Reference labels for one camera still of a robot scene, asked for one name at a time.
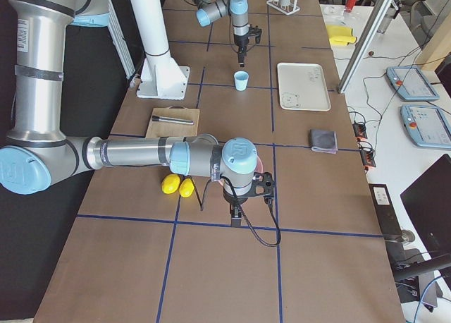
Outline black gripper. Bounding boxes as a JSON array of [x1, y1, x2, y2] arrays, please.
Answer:
[[223, 172, 275, 227], [233, 25, 262, 68]]

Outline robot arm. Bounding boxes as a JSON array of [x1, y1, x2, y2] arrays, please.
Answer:
[[1, 26, 273, 226], [192, 0, 262, 68]]

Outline blue plastic cup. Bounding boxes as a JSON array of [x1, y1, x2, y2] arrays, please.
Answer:
[[233, 71, 249, 91]]

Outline pink bowl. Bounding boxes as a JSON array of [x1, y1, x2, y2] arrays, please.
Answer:
[[218, 155, 265, 186]]

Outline yellow lemon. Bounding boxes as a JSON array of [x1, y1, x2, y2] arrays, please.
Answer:
[[179, 177, 194, 198], [161, 173, 180, 195]]

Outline cream bear tray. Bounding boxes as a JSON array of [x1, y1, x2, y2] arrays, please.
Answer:
[[277, 62, 331, 111]]

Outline wooden cutting board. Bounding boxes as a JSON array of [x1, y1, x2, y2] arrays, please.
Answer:
[[145, 106, 200, 138]]

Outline yellow cloth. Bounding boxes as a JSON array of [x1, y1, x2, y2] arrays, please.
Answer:
[[326, 25, 357, 46]]

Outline steel rod muddler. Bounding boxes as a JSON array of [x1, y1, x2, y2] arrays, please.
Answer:
[[151, 116, 194, 126]]

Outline dark grey folded cloth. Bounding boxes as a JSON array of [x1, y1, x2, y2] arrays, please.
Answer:
[[309, 129, 338, 154]]

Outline black power strip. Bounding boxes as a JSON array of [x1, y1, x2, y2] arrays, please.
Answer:
[[352, 122, 376, 171]]

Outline grey box with label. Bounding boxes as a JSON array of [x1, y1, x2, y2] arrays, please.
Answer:
[[369, 183, 402, 241]]

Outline blue teach pendant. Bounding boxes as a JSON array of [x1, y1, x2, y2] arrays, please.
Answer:
[[386, 65, 440, 102], [400, 105, 450, 150]]

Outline black monitor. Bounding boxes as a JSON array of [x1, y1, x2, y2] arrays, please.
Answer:
[[393, 154, 450, 281]]

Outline white wire cup rack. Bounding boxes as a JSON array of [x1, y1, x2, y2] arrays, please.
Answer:
[[266, 0, 301, 16]]

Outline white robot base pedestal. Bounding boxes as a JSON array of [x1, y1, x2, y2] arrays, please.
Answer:
[[130, 0, 190, 100]]

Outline aluminium frame post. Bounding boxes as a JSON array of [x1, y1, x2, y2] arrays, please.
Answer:
[[338, 0, 392, 93]]

